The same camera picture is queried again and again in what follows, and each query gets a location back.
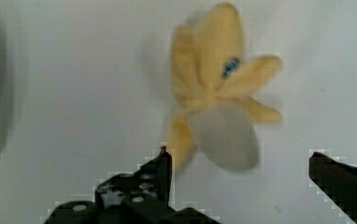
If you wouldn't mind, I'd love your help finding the yellow plush peeled banana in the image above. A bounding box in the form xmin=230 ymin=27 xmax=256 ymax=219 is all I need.
xmin=166 ymin=2 xmax=282 ymax=172

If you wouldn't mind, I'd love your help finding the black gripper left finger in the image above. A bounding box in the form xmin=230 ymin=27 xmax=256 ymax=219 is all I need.
xmin=44 ymin=147 xmax=221 ymax=224

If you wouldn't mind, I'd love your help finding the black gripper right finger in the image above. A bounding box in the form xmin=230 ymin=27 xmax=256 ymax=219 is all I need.
xmin=308 ymin=152 xmax=357 ymax=224

